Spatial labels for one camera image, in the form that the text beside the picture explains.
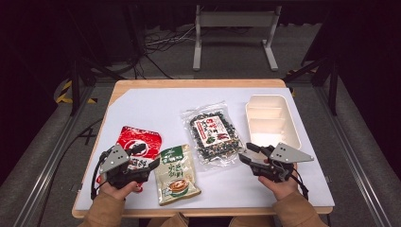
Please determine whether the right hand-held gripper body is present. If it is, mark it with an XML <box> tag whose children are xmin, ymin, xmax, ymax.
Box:
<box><xmin>251</xmin><ymin>142</ymin><xmax>315</xmax><ymax>183</ymax></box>

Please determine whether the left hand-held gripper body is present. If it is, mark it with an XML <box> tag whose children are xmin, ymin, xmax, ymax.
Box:
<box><xmin>98</xmin><ymin>144</ymin><xmax>152</xmax><ymax>190</ymax></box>

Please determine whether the red snack packet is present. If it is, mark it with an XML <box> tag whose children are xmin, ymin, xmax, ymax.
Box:
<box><xmin>115</xmin><ymin>125</ymin><xmax>163</xmax><ymax>193</ymax></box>

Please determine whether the green and beige snack packet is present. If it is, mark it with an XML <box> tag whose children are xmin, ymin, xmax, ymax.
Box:
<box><xmin>153</xmin><ymin>144</ymin><xmax>202</xmax><ymax>207</ymax></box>

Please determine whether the white divided container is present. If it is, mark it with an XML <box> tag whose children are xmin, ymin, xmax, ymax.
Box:
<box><xmin>244</xmin><ymin>94</ymin><xmax>303</xmax><ymax>159</ymax></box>

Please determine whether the clear packet of dried seaweed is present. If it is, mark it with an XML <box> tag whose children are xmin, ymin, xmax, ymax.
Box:
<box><xmin>181</xmin><ymin>100</ymin><xmax>246</xmax><ymax>171</ymax></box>

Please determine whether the person's right hand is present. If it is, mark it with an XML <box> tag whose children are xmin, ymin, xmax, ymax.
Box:
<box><xmin>258</xmin><ymin>175</ymin><xmax>299</xmax><ymax>201</ymax></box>

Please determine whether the person's left hand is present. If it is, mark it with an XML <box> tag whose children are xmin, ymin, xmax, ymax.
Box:
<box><xmin>99</xmin><ymin>182</ymin><xmax>144</xmax><ymax>201</ymax></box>

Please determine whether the white table mat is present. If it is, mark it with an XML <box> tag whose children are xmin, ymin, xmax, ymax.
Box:
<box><xmin>75</xmin><ymin>87</ymin><xmax>336</xmax><ymax>212</ymax></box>

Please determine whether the person's left leg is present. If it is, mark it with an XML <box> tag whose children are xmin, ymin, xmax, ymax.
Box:
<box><xmin>147</xmin><ymin>212</ymin><xmax>190</xmax><ymax>227</ymax></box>

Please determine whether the person's leg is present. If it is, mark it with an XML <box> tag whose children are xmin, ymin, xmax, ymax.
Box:
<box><xmin>228</xmin><ymin>215</ymin><xmax>276</xmax><ymax>227</ymax></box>
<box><xmin>147</xmin><ymin>212</ymin><xmax>190</xmax><ymax>227</ymax></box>

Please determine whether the person's right leg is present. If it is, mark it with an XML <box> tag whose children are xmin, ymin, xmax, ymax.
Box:
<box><xmin>228</xmin><ymin>215</ymin><xmax>276</xmax><ymax>227</ymax></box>

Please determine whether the black metal stand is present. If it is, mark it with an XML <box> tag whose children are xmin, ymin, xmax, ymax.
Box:
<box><xmin>69</xmin><ymin>55</ymin><xmax>127</xmax><ymax>116</ymax></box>
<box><xmin>283</xmin><ymin>55</ymin><xmax>340</xmax><ymax>116</ymax></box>

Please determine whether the yellow and black tape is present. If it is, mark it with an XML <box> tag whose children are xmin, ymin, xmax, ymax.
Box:
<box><xmin>55</xmin><ymin>79</ymin><xmax>98</xmax><ymax>105</ymax></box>

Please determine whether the white-framed desk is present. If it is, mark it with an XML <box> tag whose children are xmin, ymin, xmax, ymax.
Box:
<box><xmin>192</xmin><ymin>4</ymin><xmax>283</xmax><ymax>72</ymax></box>

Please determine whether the left hand-held gripper cable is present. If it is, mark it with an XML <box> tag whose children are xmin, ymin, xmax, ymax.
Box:
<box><xmin>90</xmin><ymin>150</ymin><xmax>106</xmax><ymax>201</ymax></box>

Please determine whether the hand-held gripper cable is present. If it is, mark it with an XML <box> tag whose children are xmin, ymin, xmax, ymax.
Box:
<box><xmin>289</xmin><ymin>174</ymin><xmax>310</xmax><ymax>201</ymax></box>
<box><xmin>90</xmin><ymin>150</ymin><xmax>106</xmax><ymax>201</ymax></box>

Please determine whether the right hand-held gripper cable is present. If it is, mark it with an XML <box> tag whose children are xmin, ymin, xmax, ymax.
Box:
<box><xmin>289</xmin><ymin>174</ymin><xmax>310</xmax><ymax>201</ymax></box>

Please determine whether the black floor cable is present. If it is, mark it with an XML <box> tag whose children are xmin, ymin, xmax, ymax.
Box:
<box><xmin>37</xmin><ymin>117</ymin><xmax>105</xmax><ymax>227</ymax></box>

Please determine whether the metal floor rail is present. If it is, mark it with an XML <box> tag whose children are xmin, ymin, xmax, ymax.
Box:
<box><xmin>314</xmin><ymin>86</ymin><xmax>393</xmax><ymax>227</ymax></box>
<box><xmin>11</xmin><ymin>86</ymin><xmax>96</xmax><ymax>227</ymax></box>

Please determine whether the bundle of floor cables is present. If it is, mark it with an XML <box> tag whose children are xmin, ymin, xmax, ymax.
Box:
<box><xmin>133</xmin><ymin>26</ymin><xmax>198</xmax><ymax>80</ymax></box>

